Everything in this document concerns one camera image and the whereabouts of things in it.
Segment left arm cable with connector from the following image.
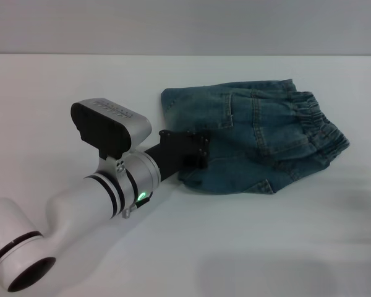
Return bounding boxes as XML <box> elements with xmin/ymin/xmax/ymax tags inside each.
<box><xmin>121</xmin><ymin>192</ymin><xmax>153</xmax><ymax>219</ymax></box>

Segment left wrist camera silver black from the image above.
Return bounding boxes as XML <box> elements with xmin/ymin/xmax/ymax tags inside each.
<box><xmin>70</xmin><ymin>98</ymin><xmax>153</xmax><ymax>160</ymax></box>

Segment blue denim shorts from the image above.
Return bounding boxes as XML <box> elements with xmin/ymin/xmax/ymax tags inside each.
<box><xmin>160</xmin><ymin>79</ymin><xmax>351</xmax><ymax>196</ymax></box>

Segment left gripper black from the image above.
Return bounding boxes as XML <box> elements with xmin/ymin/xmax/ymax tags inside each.
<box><xmin>143</xmin><ymin>129</ymin><xmax>211</xmax><ymax>184</ymax></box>

